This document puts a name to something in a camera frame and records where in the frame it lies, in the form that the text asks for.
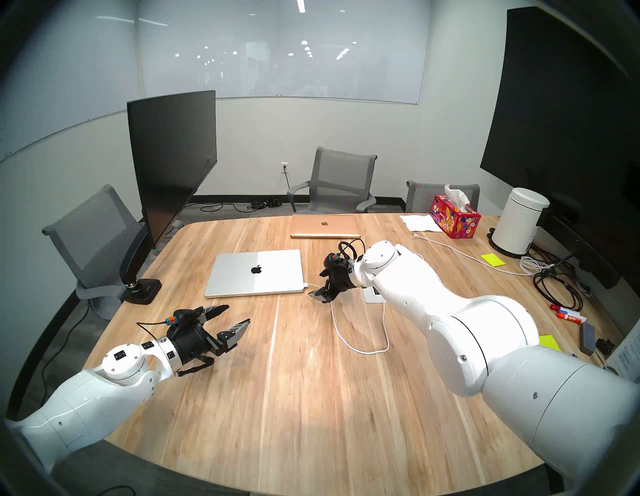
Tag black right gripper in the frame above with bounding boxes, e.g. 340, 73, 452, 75
308, 266, 359, 305

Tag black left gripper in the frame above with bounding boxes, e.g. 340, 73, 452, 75
166, 304, 251, 367

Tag white laptop charging cable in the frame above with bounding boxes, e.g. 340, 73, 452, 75
301, 282, 390, 356

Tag silver MacBook laptop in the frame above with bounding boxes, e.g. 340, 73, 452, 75
204, 249, 307, 299

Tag gold MacBook laptop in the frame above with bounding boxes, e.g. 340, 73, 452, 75
290, 214, 362, 239

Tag black curved desk monitor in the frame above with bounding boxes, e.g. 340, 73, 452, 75
126, 90, 218, 249

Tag white paper napkin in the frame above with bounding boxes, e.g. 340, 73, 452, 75
400, 214, 444, 233

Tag grey mesh chair with armrests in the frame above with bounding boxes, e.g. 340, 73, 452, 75
287, 146, 378, 214

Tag grey mesh office chair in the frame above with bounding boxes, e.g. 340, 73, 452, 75
406, 180, 481, 215

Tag colourful floral tissue box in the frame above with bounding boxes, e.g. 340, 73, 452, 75
430, 184, 482, 239

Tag grey mesh armless chair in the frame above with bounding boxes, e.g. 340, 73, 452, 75
42, 184, 146, 321

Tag white cylindrical bin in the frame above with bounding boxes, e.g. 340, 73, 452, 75
487, 187, 551, 259

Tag black video bar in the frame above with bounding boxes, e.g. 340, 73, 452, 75
537, 192, 623, 291

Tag white printed paper sheet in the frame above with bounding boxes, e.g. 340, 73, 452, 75
607, 315, 640, 383

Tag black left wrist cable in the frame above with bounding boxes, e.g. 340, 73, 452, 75
136, 320, 175, 342

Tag black cables on floor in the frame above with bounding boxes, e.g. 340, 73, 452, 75
200, 197, 286, 213

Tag long thin white cable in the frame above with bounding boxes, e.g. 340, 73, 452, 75
412, 234, 556, 276

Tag black coiled cable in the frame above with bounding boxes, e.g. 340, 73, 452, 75
532, 245, 585, 312

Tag wide glass wall whiteboard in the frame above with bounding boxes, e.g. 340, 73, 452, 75
137, 0, 432, 105

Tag frosted glass wall panel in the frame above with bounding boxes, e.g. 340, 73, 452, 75
0, 0, 143, 161

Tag large black wall television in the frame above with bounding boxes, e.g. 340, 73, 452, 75
480, 6, 640, 261

